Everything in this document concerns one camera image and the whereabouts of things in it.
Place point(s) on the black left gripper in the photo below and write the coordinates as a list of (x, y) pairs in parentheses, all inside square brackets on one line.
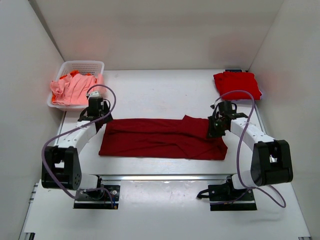
[(103, 120)]

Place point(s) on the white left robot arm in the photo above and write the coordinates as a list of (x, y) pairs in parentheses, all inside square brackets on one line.
[(61, 168)]

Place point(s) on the pink crumpled t-shirt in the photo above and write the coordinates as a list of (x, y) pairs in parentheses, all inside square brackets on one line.
[(72, 90)]

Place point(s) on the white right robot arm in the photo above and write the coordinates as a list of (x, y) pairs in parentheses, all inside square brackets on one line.
[(271, 162)]

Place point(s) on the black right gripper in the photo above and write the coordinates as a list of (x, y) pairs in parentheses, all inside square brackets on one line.
[(213, 128)]

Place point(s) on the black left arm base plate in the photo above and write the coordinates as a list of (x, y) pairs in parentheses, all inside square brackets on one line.
[(99, 199)]

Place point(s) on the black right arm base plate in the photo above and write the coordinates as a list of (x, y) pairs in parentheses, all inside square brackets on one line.
[(223, 197)]

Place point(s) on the white perforated plastic basket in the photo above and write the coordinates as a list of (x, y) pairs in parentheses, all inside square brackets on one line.
[(68, 90)]

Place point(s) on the dark red t-shirt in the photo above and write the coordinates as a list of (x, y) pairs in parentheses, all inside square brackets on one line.
[(184, 138)]

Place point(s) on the bright red folded t-shirt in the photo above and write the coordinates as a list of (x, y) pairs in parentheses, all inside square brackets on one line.
[(228, 81)]

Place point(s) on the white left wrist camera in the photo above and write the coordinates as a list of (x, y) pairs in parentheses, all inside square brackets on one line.
[(93, 94)]

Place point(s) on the aluminium front rail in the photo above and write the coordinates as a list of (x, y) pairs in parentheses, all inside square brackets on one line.
[(162, 177)]

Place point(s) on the dark blue object at wall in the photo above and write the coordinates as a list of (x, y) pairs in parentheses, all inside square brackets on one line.
[(234, 70)]

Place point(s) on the aluminium table edge rail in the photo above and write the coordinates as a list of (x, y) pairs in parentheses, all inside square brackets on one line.
[(262, 149)]

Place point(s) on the orange t-shirt in basket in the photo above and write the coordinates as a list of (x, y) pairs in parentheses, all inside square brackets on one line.
[(73, 73)]

